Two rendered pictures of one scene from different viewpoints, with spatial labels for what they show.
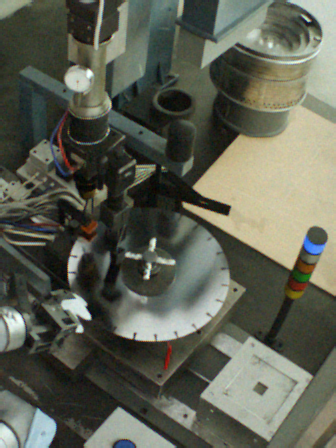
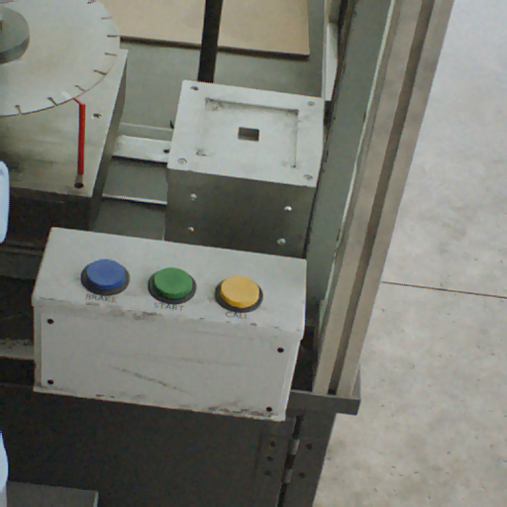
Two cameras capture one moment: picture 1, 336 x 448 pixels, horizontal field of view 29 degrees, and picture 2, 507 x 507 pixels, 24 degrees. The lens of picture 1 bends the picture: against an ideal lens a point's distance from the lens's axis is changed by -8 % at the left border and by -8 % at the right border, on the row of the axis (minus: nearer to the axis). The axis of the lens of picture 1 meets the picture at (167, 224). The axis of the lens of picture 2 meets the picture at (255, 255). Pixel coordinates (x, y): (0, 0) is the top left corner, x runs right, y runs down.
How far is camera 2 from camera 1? 65 cm
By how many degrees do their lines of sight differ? 24
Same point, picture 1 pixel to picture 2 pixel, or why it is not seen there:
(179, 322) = (73, 73)
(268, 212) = not seen: outside the picture
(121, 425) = (74, 248)
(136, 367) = (35, 187)
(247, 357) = (199, 103)
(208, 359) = (126, 175)
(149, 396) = not seen: hidden behind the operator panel
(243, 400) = (235, 154)
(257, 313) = (156, 103)
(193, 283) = (58, 28)
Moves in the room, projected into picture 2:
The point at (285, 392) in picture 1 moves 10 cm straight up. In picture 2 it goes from (289, 127) to (300, 59)
